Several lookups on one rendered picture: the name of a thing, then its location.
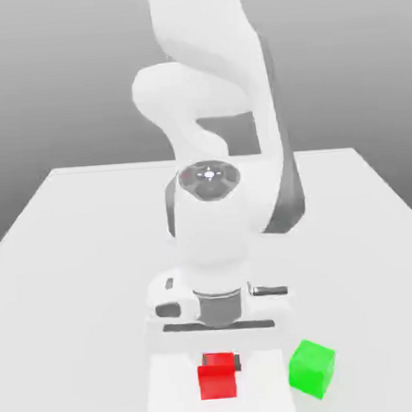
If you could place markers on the small green cube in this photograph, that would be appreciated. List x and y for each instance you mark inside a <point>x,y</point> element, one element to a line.
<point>310,370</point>

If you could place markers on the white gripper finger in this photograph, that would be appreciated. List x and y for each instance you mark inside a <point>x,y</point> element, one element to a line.
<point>237,362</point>

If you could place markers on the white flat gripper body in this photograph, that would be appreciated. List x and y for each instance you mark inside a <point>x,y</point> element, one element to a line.
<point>173,340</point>

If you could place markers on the small red cube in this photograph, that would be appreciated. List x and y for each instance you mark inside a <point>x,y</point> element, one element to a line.
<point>217,382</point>

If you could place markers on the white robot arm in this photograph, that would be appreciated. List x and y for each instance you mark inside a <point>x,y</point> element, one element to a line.
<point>211,226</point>

